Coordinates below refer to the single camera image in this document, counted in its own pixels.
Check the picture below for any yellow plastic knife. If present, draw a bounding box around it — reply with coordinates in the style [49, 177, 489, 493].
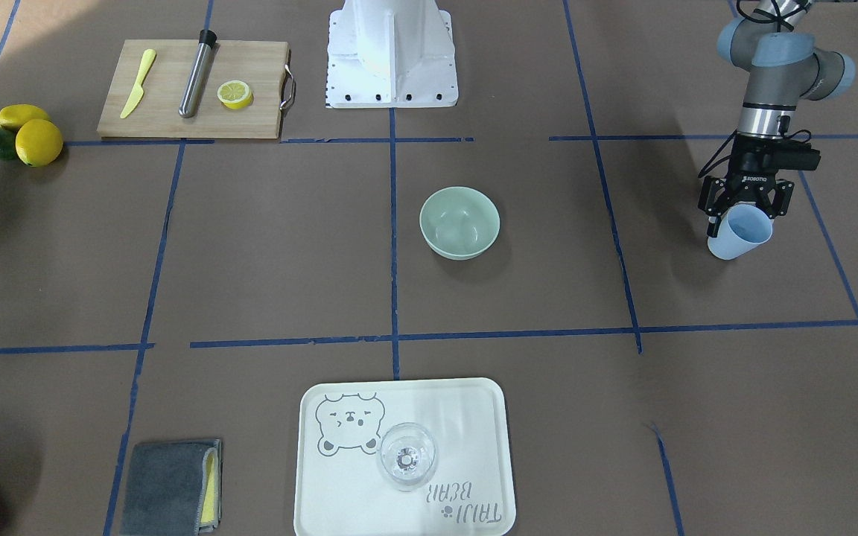
[119, 48, 157, 119]

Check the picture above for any yellow lemon round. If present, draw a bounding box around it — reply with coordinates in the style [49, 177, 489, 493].
[15, 118, 64, 168]

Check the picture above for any cream bear tray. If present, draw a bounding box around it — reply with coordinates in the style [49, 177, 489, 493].
[293, 377, 517, 535]

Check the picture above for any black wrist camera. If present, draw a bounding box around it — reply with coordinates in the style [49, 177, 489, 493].
[760, 144, 822, 173]

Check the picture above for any green bowl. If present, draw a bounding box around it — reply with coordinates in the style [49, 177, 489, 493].
[419, 186, 501, 261]

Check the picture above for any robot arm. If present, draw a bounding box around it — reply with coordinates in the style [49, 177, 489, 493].
[698, 1, 856, 238]

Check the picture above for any yellow lemon upper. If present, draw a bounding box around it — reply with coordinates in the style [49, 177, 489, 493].
[0, 104, 51, 133]

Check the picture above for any steel muddler black tip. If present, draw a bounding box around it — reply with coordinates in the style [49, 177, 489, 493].
[178, 28, 217, 118]

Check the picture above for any grey yellow cloth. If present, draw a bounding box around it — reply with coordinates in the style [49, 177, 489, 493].
[119, 438, 223, 535]

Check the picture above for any light blue cup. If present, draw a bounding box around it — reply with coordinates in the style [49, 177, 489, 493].
[706, 204, 773, 261]

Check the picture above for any clear glass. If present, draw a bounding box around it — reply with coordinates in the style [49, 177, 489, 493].
[378, 423, 439, 492]

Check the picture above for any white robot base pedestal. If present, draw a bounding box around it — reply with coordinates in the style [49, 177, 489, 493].
[325, 1, 460, 109]

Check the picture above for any wooden cutting board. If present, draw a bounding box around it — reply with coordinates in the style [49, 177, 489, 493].
[98, 39, 292, 139]

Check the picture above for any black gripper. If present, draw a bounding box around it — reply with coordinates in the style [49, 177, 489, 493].
[700, 133, 795, 238]

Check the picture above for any half lemon slice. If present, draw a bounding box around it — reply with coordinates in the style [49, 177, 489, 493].
[217, 80, 253, 111]

